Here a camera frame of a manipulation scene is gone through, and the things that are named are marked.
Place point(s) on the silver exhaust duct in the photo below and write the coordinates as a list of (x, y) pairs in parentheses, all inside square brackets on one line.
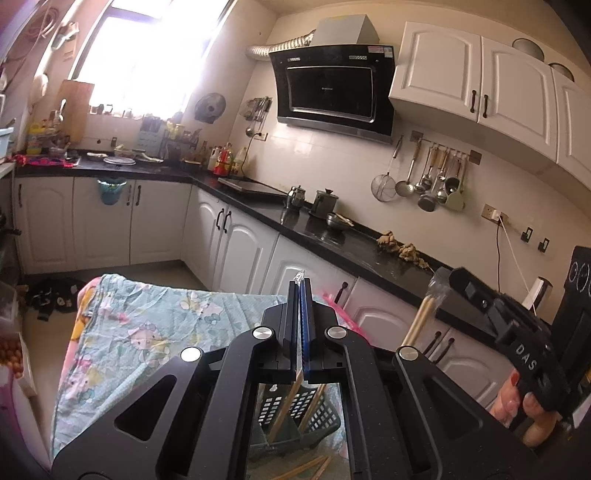
[(281, 46)]

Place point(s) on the wooden cutting board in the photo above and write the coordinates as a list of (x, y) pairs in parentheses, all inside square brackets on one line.
[(76, 110)]

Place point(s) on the large steel ladle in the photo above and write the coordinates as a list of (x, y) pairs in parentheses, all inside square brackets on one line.
[(427, 203)]

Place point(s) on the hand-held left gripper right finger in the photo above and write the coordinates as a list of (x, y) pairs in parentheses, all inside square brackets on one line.
[(308, 332)]

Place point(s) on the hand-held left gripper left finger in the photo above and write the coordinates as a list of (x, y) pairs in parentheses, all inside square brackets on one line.
[(293, 332)]

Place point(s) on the white lower cabinets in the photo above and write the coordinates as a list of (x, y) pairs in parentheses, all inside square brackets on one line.
[(157, 221)]

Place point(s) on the kitchen window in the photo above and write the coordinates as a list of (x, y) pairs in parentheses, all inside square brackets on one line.
[(147, 50)]

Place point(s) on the steel bowl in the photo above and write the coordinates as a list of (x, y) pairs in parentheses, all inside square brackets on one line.
[(339, 220)]

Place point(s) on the small round wall fan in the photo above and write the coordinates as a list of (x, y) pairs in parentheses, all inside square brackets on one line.
[(210, 107)]

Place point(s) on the ginger roots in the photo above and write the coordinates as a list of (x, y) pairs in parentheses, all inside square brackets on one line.
[(401, 247)]

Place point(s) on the small steel kettle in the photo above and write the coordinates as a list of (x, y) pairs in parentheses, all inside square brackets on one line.
[(296, 198)]

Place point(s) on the cooking oil bottles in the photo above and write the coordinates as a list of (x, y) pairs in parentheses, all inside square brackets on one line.
[(226, 159)]

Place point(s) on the white cabinets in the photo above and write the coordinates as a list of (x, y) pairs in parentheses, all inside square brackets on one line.
[(157, 221), (498, 87)]

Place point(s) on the bamboo chopstick pair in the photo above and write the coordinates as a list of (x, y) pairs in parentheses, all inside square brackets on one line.
[(281, 410), (314, 404), (422, 318)]

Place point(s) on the dark steel pot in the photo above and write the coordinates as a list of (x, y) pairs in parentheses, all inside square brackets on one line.
[(323, 203)]

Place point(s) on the blue hanging bag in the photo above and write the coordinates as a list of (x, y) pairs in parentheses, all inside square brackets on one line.
[(111, 191)]

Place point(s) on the wall utensil rail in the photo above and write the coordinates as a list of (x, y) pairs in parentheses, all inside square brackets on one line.
[(445, 145)]

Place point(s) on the person's right hand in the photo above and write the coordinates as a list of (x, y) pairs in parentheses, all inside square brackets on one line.
[(517, 401)]

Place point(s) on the wall power socket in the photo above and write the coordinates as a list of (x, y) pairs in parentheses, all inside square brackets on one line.
[(494, 213)]

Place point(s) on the black induction cooker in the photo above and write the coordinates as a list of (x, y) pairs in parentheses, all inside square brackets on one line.
[(251, 186)]

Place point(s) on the printed light blue bed sheet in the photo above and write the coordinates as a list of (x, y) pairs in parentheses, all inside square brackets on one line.
[(138, 332)]

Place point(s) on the white upper cabinets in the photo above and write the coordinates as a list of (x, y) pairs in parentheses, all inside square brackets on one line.
[(498, 87)]

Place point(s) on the dark clothes on floor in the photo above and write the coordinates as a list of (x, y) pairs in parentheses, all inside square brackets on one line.
[(53, 297)]

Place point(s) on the green plastic utensil basket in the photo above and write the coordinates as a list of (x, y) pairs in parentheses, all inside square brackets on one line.
[(318, 415)]

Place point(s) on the black wall hooks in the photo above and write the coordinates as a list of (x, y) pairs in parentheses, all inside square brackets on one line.
[(535, 239)]

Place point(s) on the knife block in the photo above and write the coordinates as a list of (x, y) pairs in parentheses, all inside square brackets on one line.
[(150, 131)]

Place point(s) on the small hanging utensil rack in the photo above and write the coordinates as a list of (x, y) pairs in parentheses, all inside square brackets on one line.
[(258, 108)]

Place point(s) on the black range hood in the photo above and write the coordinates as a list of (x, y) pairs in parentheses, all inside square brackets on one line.
[(332, 92)]

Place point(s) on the tray of brown eggs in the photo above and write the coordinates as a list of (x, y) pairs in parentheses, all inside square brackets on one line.
[(10, 357)]

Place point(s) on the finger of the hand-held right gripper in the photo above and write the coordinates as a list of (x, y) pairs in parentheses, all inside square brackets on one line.
[(475, 290)]

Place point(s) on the green spatula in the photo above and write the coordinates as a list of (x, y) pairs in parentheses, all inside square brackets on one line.
[(456, 201)]

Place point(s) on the black kitchen countertop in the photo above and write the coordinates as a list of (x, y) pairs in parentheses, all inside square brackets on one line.
[(314, 230)]

